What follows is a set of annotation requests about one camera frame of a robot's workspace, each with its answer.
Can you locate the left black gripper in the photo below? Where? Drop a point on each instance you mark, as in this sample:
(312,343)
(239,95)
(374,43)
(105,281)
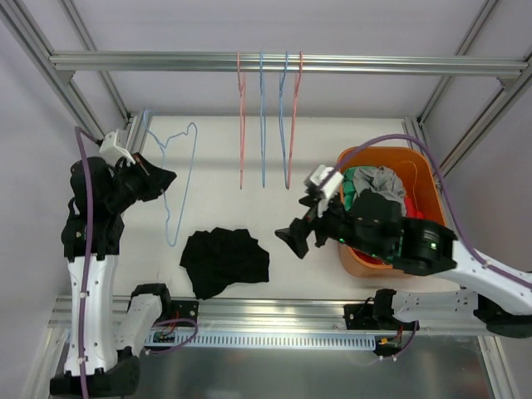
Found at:
(141,179)

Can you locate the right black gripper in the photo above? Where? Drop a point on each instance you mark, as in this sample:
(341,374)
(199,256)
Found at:
(310,232)

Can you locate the green tank top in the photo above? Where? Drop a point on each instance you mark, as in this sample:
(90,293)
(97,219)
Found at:
(349,187)

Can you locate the grey tank top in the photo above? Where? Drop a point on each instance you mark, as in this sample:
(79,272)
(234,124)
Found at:
(380,180)

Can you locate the black tank top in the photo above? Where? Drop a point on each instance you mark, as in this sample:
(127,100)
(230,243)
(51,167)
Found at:
(218,258)

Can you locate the red tank top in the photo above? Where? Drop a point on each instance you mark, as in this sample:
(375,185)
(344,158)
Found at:
(411,211)

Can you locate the blue hanger of green top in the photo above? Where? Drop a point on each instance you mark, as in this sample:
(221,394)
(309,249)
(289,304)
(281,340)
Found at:
(262,120)

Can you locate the pink hanger of grey top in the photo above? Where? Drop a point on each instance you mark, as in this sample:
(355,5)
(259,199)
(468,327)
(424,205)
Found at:
(242,119)

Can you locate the blue hanger of red top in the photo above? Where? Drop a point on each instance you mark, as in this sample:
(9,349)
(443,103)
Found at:
(282,136)

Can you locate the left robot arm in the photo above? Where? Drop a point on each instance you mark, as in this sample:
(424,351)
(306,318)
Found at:
(104,361)

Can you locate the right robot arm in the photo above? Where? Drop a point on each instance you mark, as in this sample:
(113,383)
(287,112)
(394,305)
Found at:
(490,293)

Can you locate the orange plastic basket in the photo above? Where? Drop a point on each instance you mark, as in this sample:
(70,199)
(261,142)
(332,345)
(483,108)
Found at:
(416,175)

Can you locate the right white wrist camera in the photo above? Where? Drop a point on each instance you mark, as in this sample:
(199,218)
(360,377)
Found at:
(322,185)

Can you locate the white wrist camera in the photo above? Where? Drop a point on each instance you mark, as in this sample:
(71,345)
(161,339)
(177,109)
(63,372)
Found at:
(112,148)
(322,185)

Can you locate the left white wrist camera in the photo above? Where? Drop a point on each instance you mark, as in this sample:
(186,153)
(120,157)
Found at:
(112,148)

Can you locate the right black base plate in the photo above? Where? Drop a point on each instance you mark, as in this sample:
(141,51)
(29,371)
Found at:
(358,317)

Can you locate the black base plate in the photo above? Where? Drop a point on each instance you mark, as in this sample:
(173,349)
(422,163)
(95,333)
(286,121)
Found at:
(184,310)
(358,317)

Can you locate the slotted cable duct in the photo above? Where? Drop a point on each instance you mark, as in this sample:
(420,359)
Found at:
(277,340)

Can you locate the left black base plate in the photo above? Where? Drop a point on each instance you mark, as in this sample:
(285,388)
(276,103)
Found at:
(184,310)

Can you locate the front aluminium rail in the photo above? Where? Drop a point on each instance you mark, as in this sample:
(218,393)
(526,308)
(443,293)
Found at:
(273,316)

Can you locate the aluminium hanging rail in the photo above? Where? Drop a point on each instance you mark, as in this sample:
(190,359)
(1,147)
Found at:
(295,62)

